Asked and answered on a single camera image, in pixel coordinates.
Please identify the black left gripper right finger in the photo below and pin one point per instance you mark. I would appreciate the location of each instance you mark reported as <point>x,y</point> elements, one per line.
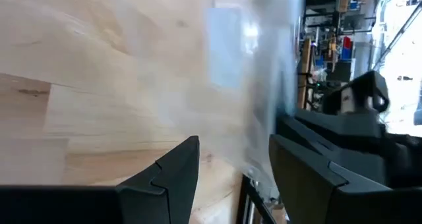
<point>329,204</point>

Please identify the black metal table frame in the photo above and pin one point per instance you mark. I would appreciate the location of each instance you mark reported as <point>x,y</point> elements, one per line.
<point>247,201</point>

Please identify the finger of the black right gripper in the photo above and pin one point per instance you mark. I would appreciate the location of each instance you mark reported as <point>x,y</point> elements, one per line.
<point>343,123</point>
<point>346,158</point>

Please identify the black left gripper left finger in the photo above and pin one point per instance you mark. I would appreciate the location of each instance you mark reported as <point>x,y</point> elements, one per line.
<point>148,204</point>

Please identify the clear plastic bag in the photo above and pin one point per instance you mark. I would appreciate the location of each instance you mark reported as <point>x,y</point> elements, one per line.
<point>230,118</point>

